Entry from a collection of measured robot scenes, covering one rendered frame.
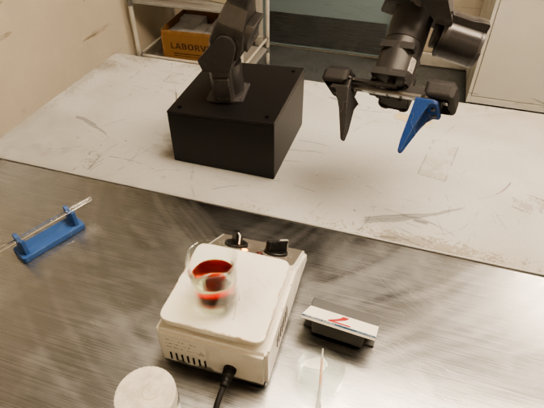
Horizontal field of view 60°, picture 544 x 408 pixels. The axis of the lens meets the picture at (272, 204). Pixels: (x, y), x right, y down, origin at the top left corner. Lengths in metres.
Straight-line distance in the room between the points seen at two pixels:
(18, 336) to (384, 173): 0.62
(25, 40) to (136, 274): 1.72
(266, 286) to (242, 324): 0.06
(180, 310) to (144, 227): 0.26
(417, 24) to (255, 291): 0.43
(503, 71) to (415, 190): 2.15
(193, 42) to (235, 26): 2.02
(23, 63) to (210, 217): 1.65
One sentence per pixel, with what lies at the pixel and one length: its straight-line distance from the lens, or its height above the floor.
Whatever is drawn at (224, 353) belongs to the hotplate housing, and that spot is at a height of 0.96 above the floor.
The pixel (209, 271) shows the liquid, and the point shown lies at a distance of 0.51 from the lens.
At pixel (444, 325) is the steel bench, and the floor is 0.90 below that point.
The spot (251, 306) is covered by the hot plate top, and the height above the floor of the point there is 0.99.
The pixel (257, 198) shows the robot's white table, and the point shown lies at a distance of 0.79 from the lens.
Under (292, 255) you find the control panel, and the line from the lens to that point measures 0.63.
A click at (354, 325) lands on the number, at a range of 0.60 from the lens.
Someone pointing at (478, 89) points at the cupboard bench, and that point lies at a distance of 2.99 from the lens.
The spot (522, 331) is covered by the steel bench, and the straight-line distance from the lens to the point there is 0.69.
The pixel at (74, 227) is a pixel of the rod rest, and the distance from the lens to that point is 0.78.
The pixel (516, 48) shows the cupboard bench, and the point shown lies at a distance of 2.91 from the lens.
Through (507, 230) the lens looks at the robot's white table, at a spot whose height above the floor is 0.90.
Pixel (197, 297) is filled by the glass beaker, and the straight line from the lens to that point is 0.50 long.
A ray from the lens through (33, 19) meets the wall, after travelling 2.34.
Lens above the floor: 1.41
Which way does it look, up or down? 41 degrees down
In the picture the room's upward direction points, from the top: straight up
